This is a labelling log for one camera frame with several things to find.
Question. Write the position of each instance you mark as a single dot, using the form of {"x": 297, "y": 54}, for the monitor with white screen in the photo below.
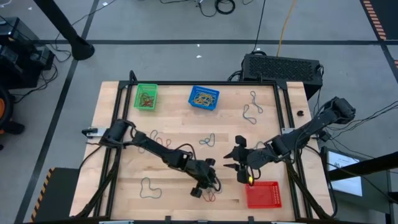
{"x": 348, "y": 186}

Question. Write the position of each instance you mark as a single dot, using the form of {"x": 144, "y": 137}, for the green plastic basket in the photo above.
{"x": 146, "y": 87}

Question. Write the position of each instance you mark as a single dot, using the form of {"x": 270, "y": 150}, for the black mat hazard-striped edge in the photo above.
{"x": 388, "y": 15}
{"x": 62, "y": 196}

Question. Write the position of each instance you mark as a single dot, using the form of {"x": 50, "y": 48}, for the black equipment case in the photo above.
{"x": 18, "y": 62}

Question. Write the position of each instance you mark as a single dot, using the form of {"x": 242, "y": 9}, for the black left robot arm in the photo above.
{"x": 155, "y": 149}

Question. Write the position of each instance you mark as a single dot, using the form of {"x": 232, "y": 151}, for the black aluminium table frame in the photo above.
{"x": 202, "y": 83}

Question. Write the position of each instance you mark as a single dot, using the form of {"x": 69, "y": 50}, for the red plastic basket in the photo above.
{"x": 264, "y": 196}

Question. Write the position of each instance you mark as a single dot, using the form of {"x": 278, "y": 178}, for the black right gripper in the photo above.
{"x": 258, "y": 157}

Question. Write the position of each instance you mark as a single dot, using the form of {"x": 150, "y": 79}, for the small black round knob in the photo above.
{"x": 300, "y": 113}

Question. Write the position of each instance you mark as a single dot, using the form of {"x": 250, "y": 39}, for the black perforated computer case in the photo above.
{"x": 280, "y": 68}

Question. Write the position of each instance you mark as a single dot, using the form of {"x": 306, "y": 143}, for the blue plastic basket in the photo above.
{"x": 199, "y": 89}

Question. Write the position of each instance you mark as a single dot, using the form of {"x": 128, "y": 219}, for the black pole with round base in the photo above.
{"x": 79, "y": 48}

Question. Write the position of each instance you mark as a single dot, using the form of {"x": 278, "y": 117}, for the black slanted stand bar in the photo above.
{"x": 367, "y": 166}

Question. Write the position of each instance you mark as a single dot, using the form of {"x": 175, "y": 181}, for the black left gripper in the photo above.
{"x": 203, "y": 174}

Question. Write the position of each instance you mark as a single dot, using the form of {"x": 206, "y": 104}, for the orange black wheeled device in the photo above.
{"x": 4, "y": 109}

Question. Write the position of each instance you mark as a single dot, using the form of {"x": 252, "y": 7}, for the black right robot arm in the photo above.
{"x": 311, "y": 130}

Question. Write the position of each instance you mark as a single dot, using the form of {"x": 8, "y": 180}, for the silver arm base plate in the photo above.
{"x": 93, "y": 132}
{"x": 286, "y": 130}

